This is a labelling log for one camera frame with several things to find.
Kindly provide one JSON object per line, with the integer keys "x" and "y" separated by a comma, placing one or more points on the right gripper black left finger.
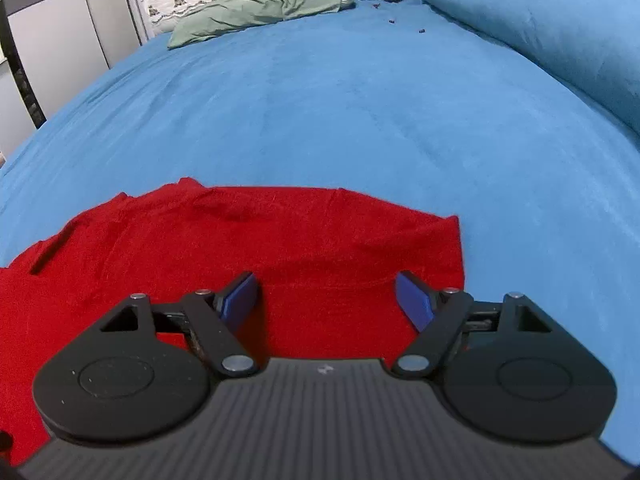
{"x": 144, "y": 369}

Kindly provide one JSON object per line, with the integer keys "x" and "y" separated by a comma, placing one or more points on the grey white wardrobe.
{"x": 53, "y": 49}

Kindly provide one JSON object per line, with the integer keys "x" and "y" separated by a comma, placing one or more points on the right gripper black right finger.
{"x": 506, "y": 368}

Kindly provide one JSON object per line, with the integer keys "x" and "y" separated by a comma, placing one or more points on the red knit garment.
{"x": 326, "y": 260}

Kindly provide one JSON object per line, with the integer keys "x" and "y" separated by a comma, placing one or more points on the blue duvet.
{"x": 591, "y": 44}

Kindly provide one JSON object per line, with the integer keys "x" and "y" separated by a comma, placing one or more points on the green pillow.
{"x": 223, "y": 17}

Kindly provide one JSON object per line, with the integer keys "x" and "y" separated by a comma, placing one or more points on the blue bed sheet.
{"x": 392, "y": 100}

